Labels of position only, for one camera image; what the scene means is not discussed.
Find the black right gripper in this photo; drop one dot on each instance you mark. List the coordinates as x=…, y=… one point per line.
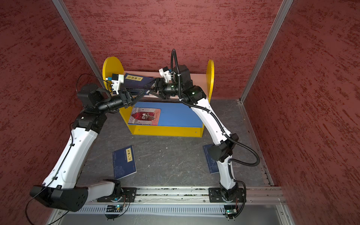
x=164, y=91

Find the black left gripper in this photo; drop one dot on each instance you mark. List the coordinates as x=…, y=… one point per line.
x=127, y=97

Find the blue book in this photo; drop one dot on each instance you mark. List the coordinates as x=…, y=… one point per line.
x=212, y=165
x=124, y=163
x=136, y=81

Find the red Hamlet picture book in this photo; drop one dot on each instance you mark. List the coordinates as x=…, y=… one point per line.
x=144, y=116

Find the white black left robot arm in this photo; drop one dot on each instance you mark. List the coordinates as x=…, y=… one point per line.
x=59, y=189

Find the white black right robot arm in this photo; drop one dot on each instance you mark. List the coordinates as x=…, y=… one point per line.
x=178, y=82

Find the yellow pink blue bookshelf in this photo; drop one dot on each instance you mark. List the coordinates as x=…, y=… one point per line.
x=176, y=119

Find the left aluminium corner profile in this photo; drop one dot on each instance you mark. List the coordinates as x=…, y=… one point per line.
x=65, y=15

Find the aluminium corner profile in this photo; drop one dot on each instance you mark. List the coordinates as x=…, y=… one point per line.
x=65, y=15
x=278, y=21

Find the left controller circuit board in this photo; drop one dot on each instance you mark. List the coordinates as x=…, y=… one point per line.
x=114, y=209

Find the controller circuit board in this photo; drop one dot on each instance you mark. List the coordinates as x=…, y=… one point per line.
x=230, y=210
x=114, y=209

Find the right controller circuit board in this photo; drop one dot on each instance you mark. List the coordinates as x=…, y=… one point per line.
x=230, y=210

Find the right aluminium corner profile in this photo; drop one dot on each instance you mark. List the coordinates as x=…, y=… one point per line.
x=278, y=21

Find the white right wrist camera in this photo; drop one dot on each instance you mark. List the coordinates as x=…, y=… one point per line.
x=166, y=74

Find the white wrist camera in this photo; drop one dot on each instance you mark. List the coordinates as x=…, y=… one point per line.
x=116, y=81
x=166, y=74

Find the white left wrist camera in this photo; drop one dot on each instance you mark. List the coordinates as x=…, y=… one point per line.
x=116, y=81

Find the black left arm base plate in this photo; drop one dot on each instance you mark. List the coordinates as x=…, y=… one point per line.
x=127, y=194

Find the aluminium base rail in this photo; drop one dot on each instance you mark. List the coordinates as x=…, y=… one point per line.
x=256, y=195

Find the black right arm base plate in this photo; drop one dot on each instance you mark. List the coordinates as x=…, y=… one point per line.
x=215, y=196

